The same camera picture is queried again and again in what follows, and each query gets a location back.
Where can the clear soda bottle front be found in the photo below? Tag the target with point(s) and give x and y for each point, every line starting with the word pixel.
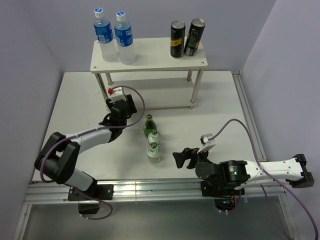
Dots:
pixel 154 153

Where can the small blue label water bottle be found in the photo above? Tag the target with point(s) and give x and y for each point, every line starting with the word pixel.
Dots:
pixel 124 39

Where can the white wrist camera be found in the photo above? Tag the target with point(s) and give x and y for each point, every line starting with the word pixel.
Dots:
pixel 116 94
pixel 207 142

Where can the white two-tier shelf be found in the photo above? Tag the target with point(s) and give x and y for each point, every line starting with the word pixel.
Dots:
pixel 163 81

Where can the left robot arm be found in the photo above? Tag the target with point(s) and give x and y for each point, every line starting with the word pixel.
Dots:
pixel 57 159

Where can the black can gold top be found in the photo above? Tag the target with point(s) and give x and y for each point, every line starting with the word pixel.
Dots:
pixel 194 36

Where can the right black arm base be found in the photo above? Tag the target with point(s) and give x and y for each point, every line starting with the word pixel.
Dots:
pixel 224 199

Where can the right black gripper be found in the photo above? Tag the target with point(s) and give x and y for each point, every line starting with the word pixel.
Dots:
pixel 187 153

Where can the aluminium side rail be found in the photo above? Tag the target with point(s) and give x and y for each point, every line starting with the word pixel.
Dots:
pixel 248 116

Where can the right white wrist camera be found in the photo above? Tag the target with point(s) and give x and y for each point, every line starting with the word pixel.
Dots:
pixel 207 142

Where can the aluminium front rail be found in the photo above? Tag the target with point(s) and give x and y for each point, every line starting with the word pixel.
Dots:
pixel 123 191

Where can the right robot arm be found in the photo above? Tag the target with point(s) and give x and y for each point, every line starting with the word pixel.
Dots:
pixel 234 175

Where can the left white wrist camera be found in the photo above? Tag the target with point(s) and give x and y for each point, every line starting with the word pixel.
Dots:
pixel 116 94

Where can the green glass bottle rear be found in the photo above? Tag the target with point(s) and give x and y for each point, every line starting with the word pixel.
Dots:
pixel 149 125

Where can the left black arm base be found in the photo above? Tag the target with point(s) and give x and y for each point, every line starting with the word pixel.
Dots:
pixel 97 192

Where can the clear soda bottle rear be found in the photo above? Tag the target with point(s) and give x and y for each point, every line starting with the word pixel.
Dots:
pixel 154 137

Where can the clear soda bottle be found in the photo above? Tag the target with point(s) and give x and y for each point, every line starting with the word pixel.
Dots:
pixel 154 153
pixel 154 137

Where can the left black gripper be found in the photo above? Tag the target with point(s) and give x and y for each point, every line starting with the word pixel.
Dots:
pixel 131 108

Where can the black can yellow label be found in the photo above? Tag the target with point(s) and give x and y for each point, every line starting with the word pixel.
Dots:
pixel 177 38

